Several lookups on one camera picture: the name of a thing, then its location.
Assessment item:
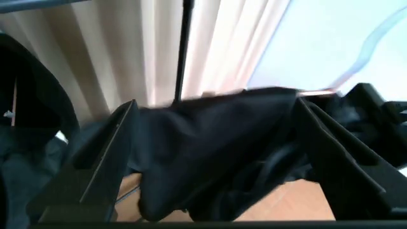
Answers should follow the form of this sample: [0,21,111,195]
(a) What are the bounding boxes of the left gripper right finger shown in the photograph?
[290,97,407,222]

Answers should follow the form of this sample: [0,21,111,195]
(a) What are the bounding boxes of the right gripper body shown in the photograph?
[345,82,407,168]

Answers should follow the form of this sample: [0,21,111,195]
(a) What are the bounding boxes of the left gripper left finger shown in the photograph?
[27,99,140,223]

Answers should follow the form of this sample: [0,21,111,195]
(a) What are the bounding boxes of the black shorts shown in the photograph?
[0,33,80,229]

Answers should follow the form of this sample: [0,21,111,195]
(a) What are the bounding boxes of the black garment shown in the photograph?
[63,86,338,223]

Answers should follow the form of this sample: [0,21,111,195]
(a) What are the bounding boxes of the black clothes rack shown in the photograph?
[0,0,196,104]

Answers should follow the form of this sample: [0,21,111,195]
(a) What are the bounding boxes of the beige curtain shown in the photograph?
[0,0,292,127]

